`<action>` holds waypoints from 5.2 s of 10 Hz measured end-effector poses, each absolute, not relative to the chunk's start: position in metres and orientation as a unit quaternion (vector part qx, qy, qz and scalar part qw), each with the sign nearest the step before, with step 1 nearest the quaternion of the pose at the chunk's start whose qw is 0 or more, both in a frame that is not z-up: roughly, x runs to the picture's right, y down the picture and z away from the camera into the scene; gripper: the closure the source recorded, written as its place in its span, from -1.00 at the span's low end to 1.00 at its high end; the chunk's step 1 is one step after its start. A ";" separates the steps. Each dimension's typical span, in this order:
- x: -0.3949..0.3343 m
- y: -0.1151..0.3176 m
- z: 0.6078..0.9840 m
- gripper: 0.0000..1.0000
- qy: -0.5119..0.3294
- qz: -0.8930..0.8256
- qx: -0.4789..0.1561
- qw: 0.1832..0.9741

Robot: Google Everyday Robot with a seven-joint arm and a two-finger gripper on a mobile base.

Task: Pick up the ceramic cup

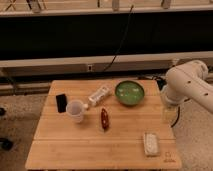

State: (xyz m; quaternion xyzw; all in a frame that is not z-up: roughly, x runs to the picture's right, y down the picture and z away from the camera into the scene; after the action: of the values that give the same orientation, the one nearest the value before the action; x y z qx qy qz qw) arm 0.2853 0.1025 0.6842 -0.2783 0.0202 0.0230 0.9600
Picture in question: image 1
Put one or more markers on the white ceramic cup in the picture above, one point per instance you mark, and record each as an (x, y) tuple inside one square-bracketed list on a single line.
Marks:
[(76, 109)]

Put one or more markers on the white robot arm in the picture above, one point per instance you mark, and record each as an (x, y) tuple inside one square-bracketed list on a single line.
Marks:
[(186, 81)]

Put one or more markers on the green bowl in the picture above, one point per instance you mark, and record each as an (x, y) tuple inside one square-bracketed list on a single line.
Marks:
[(129, 93)]

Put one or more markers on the red brown chili pepper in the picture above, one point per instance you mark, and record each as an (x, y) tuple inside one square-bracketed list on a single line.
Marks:
[(104, 119)]

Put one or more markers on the black rectangular phone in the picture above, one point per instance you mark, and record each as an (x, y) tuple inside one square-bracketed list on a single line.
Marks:
[(61, 101)]

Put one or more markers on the white rectangular sponge block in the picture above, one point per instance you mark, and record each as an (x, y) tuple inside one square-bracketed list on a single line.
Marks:
[(151, 145)]

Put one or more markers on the black chair wheel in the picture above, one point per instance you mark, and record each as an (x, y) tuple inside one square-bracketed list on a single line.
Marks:
[(6, 144)]

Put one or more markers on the white wall outlet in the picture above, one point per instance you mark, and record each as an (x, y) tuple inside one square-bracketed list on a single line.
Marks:
[(90, 68)]

